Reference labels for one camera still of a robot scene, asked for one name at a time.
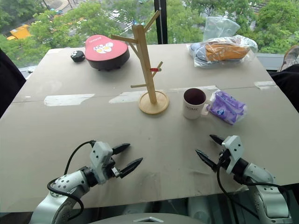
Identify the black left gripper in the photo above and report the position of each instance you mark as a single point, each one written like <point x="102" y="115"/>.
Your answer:
<point x="111" y="168"/>

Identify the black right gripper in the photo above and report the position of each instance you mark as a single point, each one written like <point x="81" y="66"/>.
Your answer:
<point x="223" y="158"/>

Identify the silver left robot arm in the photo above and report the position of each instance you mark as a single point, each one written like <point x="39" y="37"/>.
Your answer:
<point x="70" y="184"/>

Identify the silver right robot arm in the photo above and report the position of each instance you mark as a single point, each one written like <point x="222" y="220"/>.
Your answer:
<point x="264" y="186"/>

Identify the wooden mug tree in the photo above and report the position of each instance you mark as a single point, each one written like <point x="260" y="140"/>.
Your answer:
<point x="149" y="70"/>

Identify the purple tissue pack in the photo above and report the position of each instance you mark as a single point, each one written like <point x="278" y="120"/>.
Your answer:
<point x="226" y="107"/>

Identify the white mug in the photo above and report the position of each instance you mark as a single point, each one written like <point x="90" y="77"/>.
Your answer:
<point x="194" y="103"/>

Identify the grey rounded robot torso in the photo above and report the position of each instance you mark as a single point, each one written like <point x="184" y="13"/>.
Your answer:
<point x="149" y="219"/>

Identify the plastic bag with orange item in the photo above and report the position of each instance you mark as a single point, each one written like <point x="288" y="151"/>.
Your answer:
<point x="222" y="51"/>

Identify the dark trouser leg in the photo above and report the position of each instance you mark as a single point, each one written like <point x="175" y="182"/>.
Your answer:
<point x="287" y="84"/>

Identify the red heart-shaped box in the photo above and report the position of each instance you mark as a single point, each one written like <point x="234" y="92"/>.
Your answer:
<point x="106" y="51"/>

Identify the small black paw-print object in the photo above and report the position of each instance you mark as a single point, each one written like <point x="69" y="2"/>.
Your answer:
<point x="77" y="56"/>

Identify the person's shoe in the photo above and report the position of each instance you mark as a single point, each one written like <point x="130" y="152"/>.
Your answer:
<point x="289" y="57"/>

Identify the clear empty plastic bag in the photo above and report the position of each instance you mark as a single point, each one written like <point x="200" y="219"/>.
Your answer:
<point x="219" y="27"/>

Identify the dark clothed person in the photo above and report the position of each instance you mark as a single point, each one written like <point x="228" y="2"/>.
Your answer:
<point x="9" y="81"/>

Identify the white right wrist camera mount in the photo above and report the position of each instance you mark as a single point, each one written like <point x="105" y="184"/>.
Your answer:
<point x="233" y="151"/>

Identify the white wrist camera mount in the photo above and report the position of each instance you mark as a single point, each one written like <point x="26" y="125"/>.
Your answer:
<point x="100" y="156"/>
<point x="233" y="151"/>

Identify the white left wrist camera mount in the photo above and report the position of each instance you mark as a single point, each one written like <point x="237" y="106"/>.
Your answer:
<point x="100" y="156"/>

